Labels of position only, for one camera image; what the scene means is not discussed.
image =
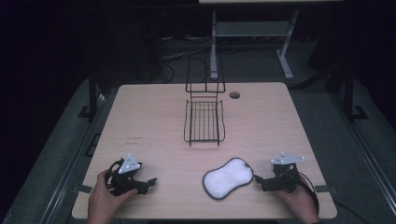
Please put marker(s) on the black metal post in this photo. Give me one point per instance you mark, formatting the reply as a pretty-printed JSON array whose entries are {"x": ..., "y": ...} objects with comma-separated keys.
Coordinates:
[
  {"x": 92, "y": 93},
  {"x": 349, "y": 93}
]

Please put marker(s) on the grey tape strip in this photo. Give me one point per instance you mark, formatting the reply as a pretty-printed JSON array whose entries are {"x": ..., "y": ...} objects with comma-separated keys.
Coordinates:
[
  {"x": 322, "y": 188},
  {"x": 84, "y": 188}
]

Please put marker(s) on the white sponge with dark edge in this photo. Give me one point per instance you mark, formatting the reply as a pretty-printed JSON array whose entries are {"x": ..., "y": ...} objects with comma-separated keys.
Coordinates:
[{"x": 227, "y": 179}]

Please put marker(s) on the person's right hand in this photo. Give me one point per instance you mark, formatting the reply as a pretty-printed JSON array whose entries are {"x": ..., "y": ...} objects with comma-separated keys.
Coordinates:
[{"x": 302, "y": 203}]

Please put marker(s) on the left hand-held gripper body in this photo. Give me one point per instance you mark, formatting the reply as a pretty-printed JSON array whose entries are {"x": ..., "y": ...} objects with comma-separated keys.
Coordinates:
[{"x": 129, "y": 164}]

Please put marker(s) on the person's left hand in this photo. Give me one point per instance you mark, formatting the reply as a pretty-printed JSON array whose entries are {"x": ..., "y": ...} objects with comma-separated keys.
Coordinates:
[{"x": 101, "y": 202}]

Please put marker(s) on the grey metal stand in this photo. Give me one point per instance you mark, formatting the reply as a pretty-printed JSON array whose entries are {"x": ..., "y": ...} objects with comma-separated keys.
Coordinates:
[{"x": 249, "y": 29}]

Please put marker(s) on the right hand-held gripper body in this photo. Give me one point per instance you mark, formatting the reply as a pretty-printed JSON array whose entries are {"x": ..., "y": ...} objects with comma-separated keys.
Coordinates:
[{"x": 286, "y": 174}]

